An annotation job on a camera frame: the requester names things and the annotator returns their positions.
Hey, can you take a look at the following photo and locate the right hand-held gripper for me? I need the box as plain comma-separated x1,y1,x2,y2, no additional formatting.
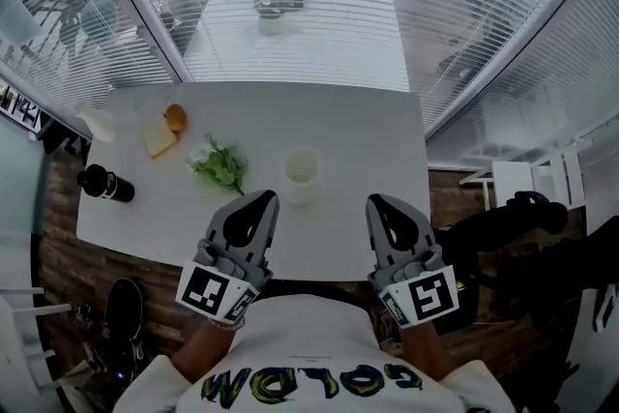
365,193,460,330

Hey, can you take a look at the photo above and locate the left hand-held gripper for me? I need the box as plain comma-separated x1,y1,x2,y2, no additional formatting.
174,190,280,323

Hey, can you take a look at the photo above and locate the pale green flowers bunch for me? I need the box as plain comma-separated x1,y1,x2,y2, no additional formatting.
186,133,249,197

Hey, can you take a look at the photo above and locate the white ribbed vase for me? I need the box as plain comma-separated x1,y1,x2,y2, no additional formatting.
280,148,324,208

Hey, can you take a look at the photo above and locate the person's left forearm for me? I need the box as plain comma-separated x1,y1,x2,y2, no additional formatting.
169,318,243,386

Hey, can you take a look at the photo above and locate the person's right forearm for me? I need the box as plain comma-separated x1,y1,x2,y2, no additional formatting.
400,321,454,383

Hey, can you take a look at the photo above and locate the white table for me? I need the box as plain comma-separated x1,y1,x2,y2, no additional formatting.
75,80,431,281

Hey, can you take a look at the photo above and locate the bread slice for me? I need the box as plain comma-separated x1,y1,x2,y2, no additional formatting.
141,113,179,160

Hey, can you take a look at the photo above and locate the white metal rack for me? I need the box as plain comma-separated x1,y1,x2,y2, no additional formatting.
458,149,586,212

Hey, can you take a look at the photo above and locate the orange fruit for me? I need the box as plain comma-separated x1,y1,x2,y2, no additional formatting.
163,103,188,133

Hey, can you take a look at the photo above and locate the black office chair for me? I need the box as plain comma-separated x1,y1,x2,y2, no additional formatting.
434,191,570,306

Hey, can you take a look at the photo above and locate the person's white printed t-shirt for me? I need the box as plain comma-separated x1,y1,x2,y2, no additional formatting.
113,293,516,413

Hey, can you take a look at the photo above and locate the black drink bottle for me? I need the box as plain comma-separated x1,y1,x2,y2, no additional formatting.
75,163,136,204

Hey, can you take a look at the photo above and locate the white potted plant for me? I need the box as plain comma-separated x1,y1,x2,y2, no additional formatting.
255,0,284,35

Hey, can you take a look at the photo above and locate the white and black device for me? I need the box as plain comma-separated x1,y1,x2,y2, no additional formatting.
592,282,619,335

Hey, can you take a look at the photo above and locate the white stool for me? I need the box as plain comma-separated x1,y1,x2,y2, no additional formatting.
0,287,74,398

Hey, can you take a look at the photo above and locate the teal round ball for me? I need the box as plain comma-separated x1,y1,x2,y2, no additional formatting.
79,0,120,38

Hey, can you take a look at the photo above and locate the thin wrist bracelet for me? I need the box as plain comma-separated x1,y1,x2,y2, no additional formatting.
207,316,246,334

